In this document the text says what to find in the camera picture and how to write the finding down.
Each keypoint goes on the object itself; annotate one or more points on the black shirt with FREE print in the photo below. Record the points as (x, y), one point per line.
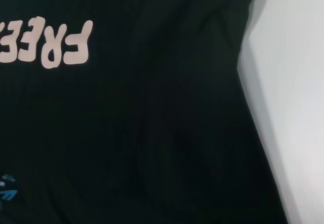
(152, 120)

